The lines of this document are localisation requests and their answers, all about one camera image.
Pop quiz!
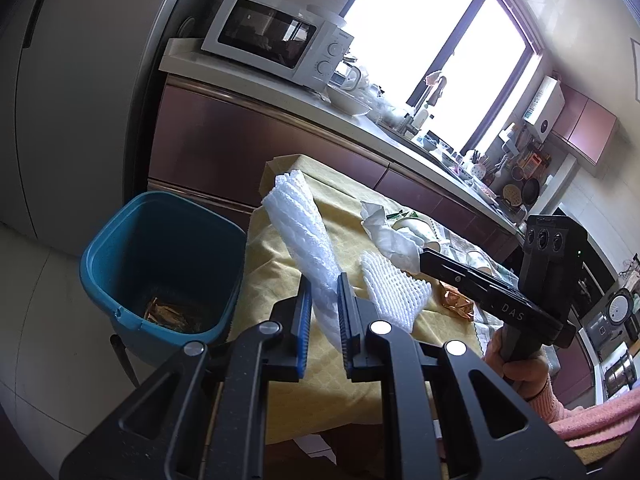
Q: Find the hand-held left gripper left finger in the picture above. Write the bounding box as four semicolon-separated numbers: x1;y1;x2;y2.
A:
60;277;313;480

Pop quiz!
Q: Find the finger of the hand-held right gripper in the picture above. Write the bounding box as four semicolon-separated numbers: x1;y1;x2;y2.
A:
419;248;521;309

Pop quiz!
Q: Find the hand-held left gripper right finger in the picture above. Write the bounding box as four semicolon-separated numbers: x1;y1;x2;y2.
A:
337;272;586;480

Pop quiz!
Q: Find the gold foil snack wrapper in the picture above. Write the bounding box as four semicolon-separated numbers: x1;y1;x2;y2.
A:
431;282;476;321
145;297;201;333

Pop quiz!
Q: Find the white blue-dotted paper cup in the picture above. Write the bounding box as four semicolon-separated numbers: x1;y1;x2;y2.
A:
395;217;437;252
466;250;494;273

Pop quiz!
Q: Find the white tissue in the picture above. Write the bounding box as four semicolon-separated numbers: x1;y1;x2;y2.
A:
360;200;423;273

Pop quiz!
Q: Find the long white foam net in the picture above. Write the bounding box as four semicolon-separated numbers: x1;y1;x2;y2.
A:
261;170;346;351

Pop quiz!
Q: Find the blue plastic trash bin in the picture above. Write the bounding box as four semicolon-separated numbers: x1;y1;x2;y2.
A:
80;191;247;366

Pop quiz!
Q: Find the person's right forearm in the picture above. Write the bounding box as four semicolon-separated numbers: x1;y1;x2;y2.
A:
527;375;576;426

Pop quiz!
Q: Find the person's right hand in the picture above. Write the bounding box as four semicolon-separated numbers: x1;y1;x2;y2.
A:
482;332;552;401

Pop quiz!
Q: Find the yellow quilted tablecloth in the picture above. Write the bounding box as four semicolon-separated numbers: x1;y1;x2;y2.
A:
245;154;501;446

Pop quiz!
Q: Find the small white foam net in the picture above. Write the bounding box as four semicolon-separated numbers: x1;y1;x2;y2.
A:
359;251;432;333

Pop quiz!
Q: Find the rice cooker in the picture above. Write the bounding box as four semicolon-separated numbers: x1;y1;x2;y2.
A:
599;287;637;332

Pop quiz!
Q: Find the white paper sheet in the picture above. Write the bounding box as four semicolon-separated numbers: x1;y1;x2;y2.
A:
292;432;341;462

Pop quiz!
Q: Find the metal pot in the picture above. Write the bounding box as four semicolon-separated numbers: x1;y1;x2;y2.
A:
602;347;637;397

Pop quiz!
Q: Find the black metal stand leg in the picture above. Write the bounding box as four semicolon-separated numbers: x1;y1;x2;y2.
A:
110;335;139;388

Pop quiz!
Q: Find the kitchen faucet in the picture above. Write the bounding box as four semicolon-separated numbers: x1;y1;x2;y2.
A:
424;72;449;113

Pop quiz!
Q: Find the white ceramic bowl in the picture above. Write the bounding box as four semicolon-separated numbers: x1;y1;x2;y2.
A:
327;85;373;116

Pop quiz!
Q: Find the maroon kitchen counter cabinet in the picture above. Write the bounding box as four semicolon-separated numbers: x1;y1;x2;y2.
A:
147;37;526;263

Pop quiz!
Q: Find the white electric kettle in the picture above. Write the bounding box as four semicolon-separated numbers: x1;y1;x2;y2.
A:
332;60;363;92

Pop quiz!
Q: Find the kitchen window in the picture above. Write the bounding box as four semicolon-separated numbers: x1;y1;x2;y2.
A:
342;0;543;156

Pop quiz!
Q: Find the white microwave oven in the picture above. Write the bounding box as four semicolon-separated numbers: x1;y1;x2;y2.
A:
201;0;355;93

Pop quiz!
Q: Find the grey refrigerator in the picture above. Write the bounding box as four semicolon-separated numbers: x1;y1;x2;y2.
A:
0;0;201;256

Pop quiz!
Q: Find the maroon wall cabinet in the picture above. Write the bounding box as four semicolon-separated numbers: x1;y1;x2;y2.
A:
550;82;620;166

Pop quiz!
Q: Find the white wall water heater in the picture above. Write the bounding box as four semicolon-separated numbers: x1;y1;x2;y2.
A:
522;76;566;143

